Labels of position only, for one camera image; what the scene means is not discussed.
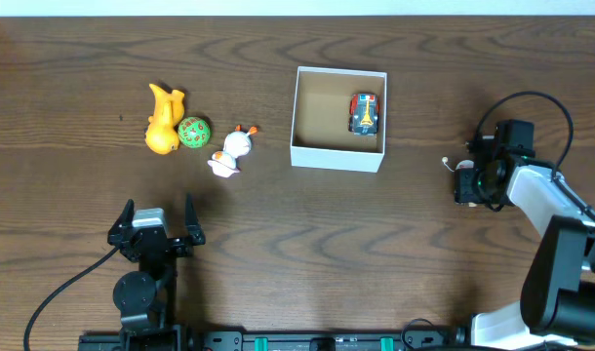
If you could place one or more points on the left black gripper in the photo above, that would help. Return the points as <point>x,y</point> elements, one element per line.
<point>156,244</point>

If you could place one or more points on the wooden pig rattle drum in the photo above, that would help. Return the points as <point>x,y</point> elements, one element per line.
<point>464,175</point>

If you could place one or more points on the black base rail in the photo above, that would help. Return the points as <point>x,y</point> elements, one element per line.
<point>418,336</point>

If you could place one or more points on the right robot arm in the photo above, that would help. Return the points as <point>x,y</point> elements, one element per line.
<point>555,304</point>

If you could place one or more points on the orange rubber dinosaur toy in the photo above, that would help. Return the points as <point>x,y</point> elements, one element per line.
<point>161,135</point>

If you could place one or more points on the green number ball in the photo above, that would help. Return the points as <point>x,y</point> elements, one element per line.
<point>194,132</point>

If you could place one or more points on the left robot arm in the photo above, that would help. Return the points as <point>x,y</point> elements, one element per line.
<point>146,298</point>

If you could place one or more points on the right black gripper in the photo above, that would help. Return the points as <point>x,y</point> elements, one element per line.
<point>463,191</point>

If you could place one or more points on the white pink chicken toy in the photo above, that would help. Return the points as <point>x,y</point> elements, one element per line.
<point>236,144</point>

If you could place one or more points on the red grey toy car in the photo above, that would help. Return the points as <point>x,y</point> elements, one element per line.
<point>363,114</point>

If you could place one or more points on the white cardboard box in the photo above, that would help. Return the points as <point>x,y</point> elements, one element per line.
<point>320,136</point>

